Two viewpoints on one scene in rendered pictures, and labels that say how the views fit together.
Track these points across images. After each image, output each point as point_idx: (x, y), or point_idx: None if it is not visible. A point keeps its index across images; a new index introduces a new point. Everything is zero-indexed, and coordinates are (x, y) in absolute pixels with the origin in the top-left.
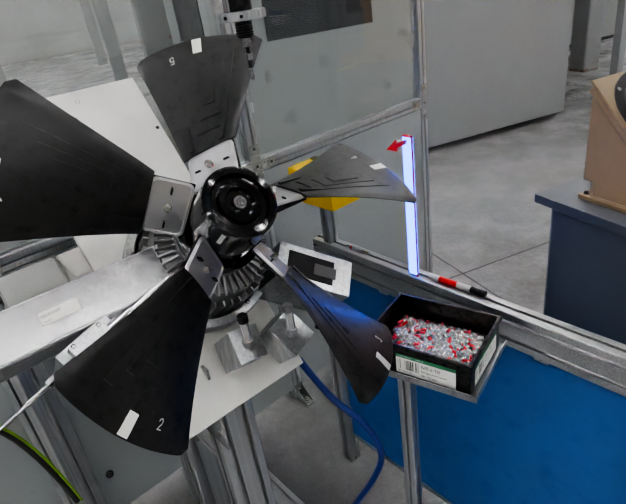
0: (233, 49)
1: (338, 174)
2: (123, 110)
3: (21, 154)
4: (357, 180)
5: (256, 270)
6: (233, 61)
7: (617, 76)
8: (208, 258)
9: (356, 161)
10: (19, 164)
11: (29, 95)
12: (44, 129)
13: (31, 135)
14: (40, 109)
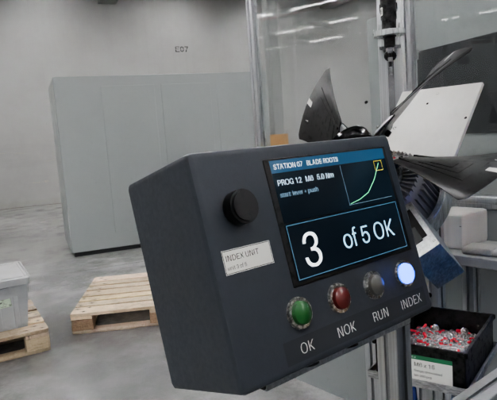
0: (452, 58)
1: (447, 161)
2: (456, 102)
3: (316, 101)
4: (445, 167)
5: None
6: (442, 66)
7: None
8: None
9: (491, 162)
10: (314, 106)
11: (327, 75)
12: (324, 91)
13: (320, 94)
14: (326, 82)
